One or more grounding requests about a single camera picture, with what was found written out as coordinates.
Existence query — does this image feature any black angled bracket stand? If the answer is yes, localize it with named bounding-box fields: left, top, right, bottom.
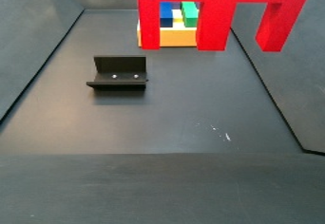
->
left=87, top=55, right=147, bottom=90

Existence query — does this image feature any red E-shaped block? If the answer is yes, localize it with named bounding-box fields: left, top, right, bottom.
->
left=138, top=0, right=306, bottom=52

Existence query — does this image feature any green long block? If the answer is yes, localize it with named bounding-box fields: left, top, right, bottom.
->
left=182, top=2, right=198, bottom=28

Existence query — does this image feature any blue long block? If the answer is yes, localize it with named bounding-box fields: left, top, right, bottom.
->
left=161, top=2, right=173, bottom=28

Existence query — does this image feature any yellow wooden board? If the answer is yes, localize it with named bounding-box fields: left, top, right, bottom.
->
left=136, top=9, right=199, bottom=48

